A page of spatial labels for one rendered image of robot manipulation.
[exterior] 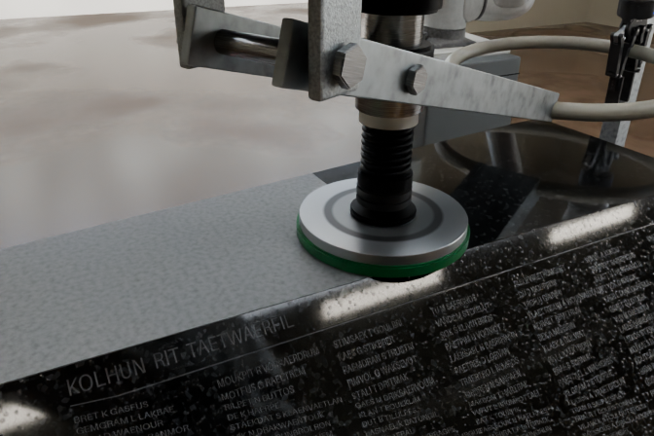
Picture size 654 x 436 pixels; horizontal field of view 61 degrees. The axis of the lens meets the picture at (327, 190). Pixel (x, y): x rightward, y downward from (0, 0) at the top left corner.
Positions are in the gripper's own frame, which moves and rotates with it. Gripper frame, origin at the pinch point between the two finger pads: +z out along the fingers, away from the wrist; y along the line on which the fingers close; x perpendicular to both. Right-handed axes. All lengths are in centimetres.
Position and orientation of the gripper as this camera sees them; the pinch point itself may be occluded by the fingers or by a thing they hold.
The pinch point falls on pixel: (619, 89)
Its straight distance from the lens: 146.8
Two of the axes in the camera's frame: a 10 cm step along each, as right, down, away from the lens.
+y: -8.1, 3.3, -4.9
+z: 0.5, 8.7, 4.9
